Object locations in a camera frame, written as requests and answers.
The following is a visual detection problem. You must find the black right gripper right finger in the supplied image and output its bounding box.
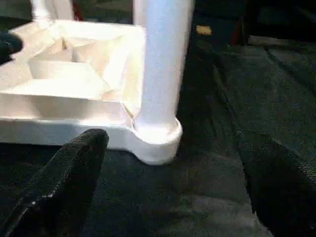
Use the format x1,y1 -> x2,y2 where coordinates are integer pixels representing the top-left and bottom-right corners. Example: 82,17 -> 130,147
236,131 -> 316,237

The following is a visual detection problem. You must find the black work mat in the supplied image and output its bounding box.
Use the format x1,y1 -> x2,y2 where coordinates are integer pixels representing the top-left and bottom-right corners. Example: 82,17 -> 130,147
0,0 -> 316,237

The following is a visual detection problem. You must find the tan label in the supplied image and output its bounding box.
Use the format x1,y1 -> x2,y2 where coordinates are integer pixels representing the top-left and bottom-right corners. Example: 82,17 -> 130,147
196,26 -> 213,37

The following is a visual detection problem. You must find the white plastic table leg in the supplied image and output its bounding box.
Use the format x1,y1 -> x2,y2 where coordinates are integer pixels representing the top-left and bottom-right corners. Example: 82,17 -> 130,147
132,0 -> 196,135
31,0 -> 75,26

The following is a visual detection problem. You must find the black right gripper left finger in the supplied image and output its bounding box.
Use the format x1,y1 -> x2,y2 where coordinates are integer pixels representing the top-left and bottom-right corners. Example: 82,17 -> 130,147
0,128 -> 110,237

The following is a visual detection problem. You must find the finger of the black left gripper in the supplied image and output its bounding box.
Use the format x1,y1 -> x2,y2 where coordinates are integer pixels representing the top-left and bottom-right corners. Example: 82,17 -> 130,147
0,31 -> 24,65

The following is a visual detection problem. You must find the white plastic table top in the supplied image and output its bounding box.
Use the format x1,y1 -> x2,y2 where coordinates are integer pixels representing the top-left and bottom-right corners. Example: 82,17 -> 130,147
0,19 -> 184,166

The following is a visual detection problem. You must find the red bottle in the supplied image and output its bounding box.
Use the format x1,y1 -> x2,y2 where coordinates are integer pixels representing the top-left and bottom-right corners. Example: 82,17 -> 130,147
73,0 -> 83,20

